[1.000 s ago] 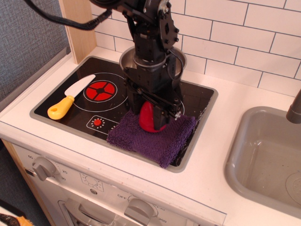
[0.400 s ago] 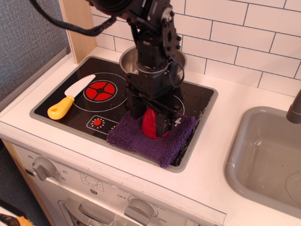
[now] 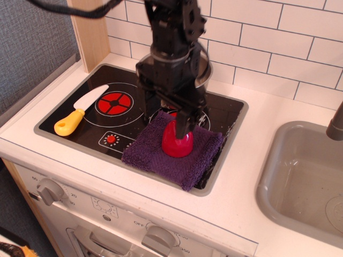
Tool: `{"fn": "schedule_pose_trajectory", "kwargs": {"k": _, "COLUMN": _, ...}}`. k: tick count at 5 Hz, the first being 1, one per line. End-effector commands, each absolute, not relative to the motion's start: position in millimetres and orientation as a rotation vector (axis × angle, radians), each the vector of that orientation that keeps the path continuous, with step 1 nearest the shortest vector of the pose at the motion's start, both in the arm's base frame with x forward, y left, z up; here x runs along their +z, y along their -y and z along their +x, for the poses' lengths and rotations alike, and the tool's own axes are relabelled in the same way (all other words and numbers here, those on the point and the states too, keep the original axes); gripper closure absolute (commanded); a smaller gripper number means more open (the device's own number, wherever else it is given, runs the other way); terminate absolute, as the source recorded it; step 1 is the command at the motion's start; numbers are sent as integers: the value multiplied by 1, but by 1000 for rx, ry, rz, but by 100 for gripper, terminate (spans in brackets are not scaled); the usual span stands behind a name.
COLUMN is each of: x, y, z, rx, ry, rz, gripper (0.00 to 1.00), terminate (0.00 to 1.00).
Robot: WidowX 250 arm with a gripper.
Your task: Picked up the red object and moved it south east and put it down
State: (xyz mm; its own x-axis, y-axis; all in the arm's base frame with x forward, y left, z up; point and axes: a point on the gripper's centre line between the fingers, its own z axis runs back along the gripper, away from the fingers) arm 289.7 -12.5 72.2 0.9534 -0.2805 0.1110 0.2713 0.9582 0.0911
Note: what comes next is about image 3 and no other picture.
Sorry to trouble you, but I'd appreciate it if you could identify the purple folded towel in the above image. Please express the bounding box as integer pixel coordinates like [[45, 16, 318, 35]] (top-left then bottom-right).
[[122, 111, 224, 191]]

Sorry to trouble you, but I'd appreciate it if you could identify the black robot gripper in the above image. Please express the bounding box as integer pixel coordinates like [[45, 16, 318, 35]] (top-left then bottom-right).
[[136, 49, 207, 139]]

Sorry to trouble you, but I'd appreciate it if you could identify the grey toy sink basin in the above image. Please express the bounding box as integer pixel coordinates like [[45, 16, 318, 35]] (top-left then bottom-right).
[[256, 121, 342, 248]]

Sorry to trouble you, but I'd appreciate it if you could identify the stainless steel pot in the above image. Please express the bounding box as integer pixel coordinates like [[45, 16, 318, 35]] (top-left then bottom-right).
[[136, 54, 212, 92]]

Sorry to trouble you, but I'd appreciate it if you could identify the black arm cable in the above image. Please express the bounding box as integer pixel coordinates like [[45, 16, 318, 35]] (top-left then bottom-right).
[[26, 0, 125, 19]]

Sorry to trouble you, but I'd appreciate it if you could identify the grey oven knob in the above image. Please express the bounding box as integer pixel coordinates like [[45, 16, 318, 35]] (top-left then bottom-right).
[[141, 226, 176, 256], [37, 178, 64, 206]]

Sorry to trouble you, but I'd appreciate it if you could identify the grey right oven knob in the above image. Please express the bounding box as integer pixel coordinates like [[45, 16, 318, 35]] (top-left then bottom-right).
[[141, 226, 176, 256]]

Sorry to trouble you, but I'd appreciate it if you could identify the orange object at corner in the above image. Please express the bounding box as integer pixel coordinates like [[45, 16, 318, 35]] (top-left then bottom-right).
[[17, 246, 38, 257]]

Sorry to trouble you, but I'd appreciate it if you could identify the white toy oven front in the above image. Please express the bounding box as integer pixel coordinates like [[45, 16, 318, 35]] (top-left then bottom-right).
[[11, 164, 257, 256]]

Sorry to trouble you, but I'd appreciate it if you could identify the wooden side post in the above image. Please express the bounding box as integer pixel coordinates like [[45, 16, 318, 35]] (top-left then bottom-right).
[[71, 16, 110, 73]]

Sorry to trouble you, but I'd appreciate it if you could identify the grey left oven knob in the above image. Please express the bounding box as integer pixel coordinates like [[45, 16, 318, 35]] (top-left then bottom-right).
[[37, 178, 64, 206]]

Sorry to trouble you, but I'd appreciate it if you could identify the grey faucet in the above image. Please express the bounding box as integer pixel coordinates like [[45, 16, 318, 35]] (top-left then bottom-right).
[[326, 102, 343, 141]]

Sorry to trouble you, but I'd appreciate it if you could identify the red toy pepper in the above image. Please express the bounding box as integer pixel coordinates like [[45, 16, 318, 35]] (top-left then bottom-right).
[[161, 120, 193, 158]]

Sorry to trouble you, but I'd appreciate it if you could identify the yellow handled toy knife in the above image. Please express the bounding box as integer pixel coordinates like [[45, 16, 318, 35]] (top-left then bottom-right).
[[54, 85, 109, 137]]

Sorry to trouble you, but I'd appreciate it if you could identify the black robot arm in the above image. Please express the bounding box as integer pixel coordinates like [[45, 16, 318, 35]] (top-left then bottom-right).
[[136, 1, 211, 139]]

